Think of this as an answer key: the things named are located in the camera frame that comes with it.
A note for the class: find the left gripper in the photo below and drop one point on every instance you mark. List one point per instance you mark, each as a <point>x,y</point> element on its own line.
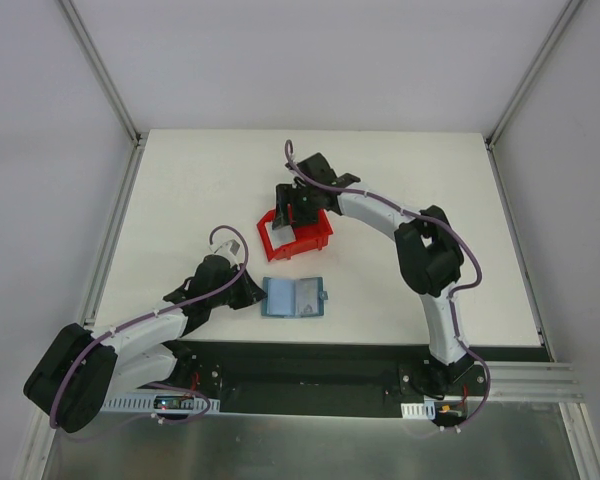
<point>241,288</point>

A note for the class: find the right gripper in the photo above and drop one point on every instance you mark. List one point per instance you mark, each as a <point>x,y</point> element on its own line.
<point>295,201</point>

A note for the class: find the red plastic bin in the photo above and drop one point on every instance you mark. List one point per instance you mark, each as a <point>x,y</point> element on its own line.
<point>308,238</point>

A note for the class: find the blue leather card holder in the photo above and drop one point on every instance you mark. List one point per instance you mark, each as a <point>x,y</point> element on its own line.
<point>280,300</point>

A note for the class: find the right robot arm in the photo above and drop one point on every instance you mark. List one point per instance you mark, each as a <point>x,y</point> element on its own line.
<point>429,257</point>

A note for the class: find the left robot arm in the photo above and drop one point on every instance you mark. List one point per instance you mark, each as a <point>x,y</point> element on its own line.
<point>115,345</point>

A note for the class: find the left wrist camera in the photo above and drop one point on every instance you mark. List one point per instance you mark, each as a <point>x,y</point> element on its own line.
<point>229,250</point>

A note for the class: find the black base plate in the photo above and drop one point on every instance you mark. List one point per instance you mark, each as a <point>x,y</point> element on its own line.
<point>287,379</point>

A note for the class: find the left white cable duct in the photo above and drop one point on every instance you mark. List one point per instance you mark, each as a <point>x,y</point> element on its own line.
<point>160,403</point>

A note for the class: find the white cable duct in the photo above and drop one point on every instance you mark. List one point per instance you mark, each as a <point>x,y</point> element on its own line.
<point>160,403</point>
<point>418,411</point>

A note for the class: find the left aluminium frame post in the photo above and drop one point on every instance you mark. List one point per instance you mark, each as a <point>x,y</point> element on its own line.
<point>87,46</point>

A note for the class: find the aluminium frame post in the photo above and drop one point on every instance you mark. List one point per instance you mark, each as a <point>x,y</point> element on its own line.
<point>552,39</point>
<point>87,46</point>

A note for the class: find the right white cable duct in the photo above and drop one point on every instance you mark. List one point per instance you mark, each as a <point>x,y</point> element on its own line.
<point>418,411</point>

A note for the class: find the aluminium front rail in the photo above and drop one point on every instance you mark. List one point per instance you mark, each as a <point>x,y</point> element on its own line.
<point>541,382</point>

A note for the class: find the right aluminium frame post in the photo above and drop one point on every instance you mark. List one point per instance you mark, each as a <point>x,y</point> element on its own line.
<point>552,39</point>

